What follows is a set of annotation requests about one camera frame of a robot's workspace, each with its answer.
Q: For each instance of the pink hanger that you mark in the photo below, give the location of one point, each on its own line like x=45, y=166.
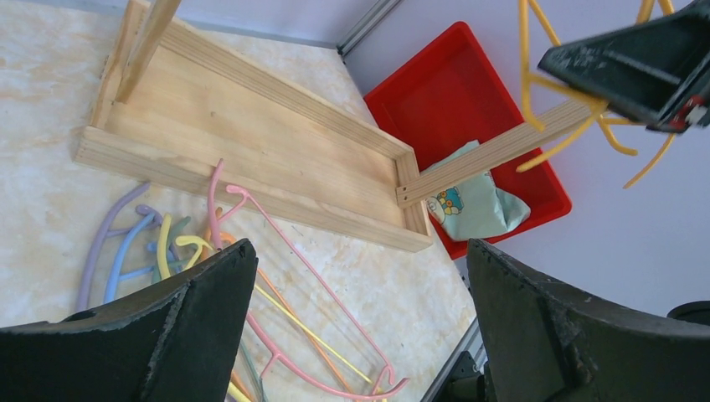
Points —
x=372, y=374

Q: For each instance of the wooden hanger rack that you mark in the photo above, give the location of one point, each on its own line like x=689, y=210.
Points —
x=173, y=102

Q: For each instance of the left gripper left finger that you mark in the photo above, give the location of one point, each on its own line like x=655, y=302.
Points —
x=175, y=340

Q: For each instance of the purple hanger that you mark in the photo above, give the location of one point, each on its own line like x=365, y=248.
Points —
x=104, y=232

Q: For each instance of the blue hanger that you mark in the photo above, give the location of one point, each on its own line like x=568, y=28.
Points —
x=150, y=219

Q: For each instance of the printed cloth in bin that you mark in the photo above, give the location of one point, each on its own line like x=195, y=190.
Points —
x=477, y=209

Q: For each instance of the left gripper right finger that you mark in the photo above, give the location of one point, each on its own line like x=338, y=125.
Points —
x=547, y=340

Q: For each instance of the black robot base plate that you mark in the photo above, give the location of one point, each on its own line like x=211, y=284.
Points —
x=461, y=379

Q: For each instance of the deep yellow hanger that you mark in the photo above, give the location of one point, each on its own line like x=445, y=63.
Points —
x=632, y=140
x=596, y=107

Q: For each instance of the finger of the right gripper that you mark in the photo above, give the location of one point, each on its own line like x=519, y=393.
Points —
x=654, y=73

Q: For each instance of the red plastic bin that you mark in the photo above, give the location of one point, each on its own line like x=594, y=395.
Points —
x=449, y=94

